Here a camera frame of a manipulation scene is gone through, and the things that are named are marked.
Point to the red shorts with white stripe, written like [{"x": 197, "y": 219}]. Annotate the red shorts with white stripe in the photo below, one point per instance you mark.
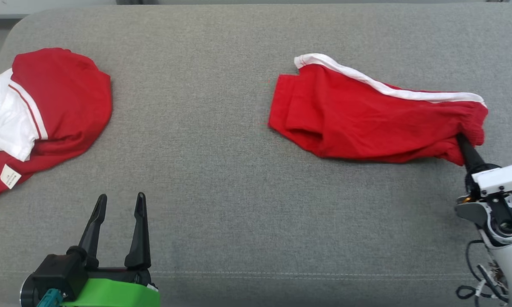
[{"x": 367, "y": 119}]

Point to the grey fabric sofa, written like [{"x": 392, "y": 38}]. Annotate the grey fabric sofa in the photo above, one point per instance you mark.
[{"x": 239, "y": 192}]

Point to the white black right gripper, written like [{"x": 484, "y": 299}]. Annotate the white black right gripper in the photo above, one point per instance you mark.
[{"x": 503, "y": 179}]

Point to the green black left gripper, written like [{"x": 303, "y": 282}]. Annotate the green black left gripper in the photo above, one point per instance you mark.
[{"x": 119, "y": 294}]

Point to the red white basketball jersey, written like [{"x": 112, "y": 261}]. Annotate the red white basketball jersey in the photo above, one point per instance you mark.
[{"x": 68, "y": 98}]

